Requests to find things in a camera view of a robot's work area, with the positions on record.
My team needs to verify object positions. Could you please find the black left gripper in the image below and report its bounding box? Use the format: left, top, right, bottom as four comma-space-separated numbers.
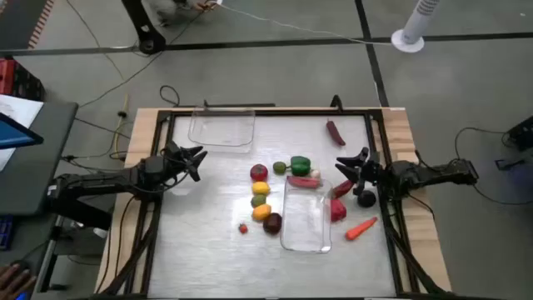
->
141, 141, 208, 189

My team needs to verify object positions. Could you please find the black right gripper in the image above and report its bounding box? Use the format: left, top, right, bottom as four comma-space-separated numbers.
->
334, 146, 392, 197

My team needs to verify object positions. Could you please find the dark red chili pepper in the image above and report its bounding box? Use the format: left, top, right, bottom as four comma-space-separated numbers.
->
326, 119, 346, 148

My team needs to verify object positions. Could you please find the red bell pepper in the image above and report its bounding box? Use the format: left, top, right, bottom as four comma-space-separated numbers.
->
330, 197, 348, 223

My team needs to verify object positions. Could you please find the pink-red long pepper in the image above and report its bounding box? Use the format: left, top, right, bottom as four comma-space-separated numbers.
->
286, 175, 322, 190

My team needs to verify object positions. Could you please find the green bell pepper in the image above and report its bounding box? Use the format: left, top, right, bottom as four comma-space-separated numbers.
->
290, 155, 312, 178

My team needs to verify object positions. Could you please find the red fruit with green top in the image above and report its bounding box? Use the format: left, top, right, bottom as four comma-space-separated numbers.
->
250, 163, 269, 183

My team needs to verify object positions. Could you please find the orange-yellow round fruit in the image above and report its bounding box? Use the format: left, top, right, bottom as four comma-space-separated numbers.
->
252, 203, 272, 222

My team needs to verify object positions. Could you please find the dark red plum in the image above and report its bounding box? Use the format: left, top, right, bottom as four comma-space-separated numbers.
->
262, 212, 283, 236

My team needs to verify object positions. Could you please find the dark purple round eggplant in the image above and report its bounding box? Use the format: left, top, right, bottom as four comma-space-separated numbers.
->
356, 189, 377, 209

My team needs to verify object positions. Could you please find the clear plastic bin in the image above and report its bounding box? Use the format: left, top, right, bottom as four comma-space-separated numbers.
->
187, 107, 257, 154
280, 177, 334, 254

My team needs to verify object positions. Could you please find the orange carrot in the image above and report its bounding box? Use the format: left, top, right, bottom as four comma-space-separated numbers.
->
345, 216, 379, 242

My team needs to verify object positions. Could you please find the black wheeled stand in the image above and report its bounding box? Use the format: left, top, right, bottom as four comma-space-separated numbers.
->
120, 0, 167, 56

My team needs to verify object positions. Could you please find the white tower fan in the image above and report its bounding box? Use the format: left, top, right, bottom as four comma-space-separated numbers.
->
390, 0, 442, 54

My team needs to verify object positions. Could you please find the person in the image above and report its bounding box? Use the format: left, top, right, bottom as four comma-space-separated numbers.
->
143, 0, 220, 27

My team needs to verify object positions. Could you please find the grey desk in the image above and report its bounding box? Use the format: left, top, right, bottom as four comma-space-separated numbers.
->
0, 99, 79, 217

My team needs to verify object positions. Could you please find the black box on floor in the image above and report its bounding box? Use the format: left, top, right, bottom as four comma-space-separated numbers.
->
506, 115, 533, 152

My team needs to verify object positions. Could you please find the computer monitor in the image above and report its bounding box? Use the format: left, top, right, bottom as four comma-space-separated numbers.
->
0, 112, 45, 150

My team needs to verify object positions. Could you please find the white paper sheet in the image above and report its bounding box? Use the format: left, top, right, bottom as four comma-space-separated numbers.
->
0, 93, 45, 173

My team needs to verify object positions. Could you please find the red storage crate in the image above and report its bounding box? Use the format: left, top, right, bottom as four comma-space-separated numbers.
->
0, 57, 46, 102

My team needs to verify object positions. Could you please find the computer keyboard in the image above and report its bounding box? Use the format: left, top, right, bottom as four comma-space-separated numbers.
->
0, 214, 16, 252

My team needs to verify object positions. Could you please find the person's hand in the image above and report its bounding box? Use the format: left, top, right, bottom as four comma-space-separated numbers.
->
0, 264, 37, 300

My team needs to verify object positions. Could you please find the dark striped-edge floor mat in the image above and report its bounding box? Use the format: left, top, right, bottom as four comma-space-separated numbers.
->
0, 0, 56, 50

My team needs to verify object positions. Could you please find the black looped cable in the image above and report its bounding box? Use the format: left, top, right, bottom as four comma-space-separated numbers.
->
159, 84, 181, 108

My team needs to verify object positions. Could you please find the black table frame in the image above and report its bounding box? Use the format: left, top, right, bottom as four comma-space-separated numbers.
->
99, 94, 455, 300

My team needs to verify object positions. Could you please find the yellow cable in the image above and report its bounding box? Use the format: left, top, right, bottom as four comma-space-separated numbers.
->
111, 93, 131, 162

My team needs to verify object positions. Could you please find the white floor cable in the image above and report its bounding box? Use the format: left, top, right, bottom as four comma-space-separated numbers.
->
214, 2, 395, 46

